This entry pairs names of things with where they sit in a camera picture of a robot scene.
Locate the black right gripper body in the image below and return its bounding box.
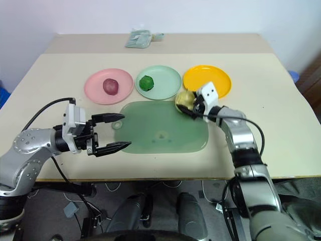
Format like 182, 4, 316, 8
192, 94, 206, 115

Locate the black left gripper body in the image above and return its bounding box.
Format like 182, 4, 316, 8
73, 117, 100, 158

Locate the yellow round toy vegetable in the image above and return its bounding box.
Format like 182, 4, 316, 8
175, 90, 196, 113

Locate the green leafy toy vegetable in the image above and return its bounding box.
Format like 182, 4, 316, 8
138, 75, 154, 91

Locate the yellow plate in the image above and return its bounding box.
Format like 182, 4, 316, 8
183, 65, 233, 100

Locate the blue crate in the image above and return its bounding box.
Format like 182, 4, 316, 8
0, 80, 12, 109

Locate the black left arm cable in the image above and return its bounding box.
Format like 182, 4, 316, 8
22, 97, 77, 133

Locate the light green plate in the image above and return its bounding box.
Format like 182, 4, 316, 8
134, 65, 183, 101

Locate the dark rounded shape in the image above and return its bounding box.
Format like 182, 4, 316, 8
104, 193, 154, 234
176, 192, 209, 241

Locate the purple-red round toy vegetable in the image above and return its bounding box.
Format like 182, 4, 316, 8
102, 78, 119, 96

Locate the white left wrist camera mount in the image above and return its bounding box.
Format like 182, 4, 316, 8
62, 103, 88, 154

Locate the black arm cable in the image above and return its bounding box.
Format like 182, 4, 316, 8
22, 97, 77, 133
193, 111, 266, 158

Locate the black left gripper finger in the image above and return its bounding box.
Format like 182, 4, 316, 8
91, 113, 126, 125
94, 141, 132, 158

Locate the pink plate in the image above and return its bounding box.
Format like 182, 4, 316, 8
84, 68, 134, 105

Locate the blue round container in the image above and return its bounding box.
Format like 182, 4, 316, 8
287, 70, 300, 82

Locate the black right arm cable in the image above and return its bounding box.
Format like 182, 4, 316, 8
193, 111, 266, 158

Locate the translucent green tray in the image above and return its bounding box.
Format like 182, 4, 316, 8
113, 100, 210, 155

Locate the brown wooden cabinet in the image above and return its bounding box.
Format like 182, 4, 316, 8
295, 54, 321, 114

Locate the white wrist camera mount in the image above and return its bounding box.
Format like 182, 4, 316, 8
196, 81, 220, 114
62, 103, 88, 154

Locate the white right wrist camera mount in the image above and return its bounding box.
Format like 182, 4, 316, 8
196, 81, 220, 114

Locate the grey fabric cover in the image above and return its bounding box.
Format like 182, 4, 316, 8
272, 176, 321, 241

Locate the grey power adapter box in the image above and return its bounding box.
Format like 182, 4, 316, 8
63, 201, 80, 219

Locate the black table frame bar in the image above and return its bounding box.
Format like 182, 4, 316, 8
32, 181, 97, 197

